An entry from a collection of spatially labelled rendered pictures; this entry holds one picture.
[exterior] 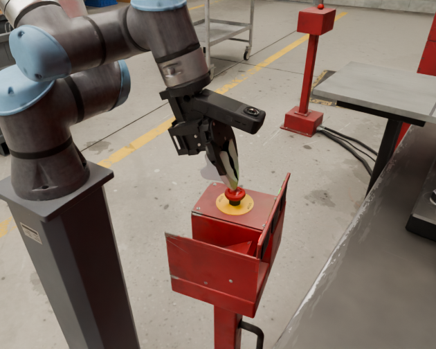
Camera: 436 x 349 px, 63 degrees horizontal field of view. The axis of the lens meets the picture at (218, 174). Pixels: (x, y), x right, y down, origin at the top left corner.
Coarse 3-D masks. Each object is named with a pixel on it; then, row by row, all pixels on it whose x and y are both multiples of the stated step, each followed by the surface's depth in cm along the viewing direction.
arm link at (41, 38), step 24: (0, 0) 49; (24, 0) 49; (48, 0) 50; (24, 24) 49; (48, 24) 49; (72, 24) 51; (96, 24) 53; (24, 48) 47; (48, 48) 48; (72, 48) 50; (96, 48) 53; (24, 72) 50; (48, 72) 49; (72, 72) 53
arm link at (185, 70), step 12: (168, 60) 60; (180, 60) 53; (192, 60) 54; (204, 60) 56; (168, 72) 54; (180, 72) 54; (192, 72) 54; (204, 72) 56; (168, 84) 56; (180, 84) 55
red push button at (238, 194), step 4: (228, 188) 67; (236, 188) 67; (240, 188) 67; (228, 192) 66; (232, 192) 66; (236, 192) 66; (240, 192) 66; (244, 192) 67; (228, 196) 66; (232, 196) 66; (236, 196) 66; (240, 196) 66; (244, 196) 66; (232, 200) 66; (236, 200) 66; (240, 200) 66; (232, 204) 67; (236, 204) 67
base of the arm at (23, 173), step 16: (64, 144) 69; (16, 160) 67; (32, 160) 66; (48, 160) 68; (64, 160) 70; (80, 160) 74; (16, 176) 69; (32, 176) 68; (48, 176) 68; (64, 176) 70; (80, 176) 73; (16, 192) 71; (32, 192) 69; (48, 192) 69; (64, 192) 71
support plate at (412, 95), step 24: (336, 72) 64; (360, 72) 64; (384, 72) 64; (408, 72) 64; (336, 96) 56; (360, 96) 55; (384, 96) 55; (408, 96) 55; (432, 96) 55; (432, 120) 49
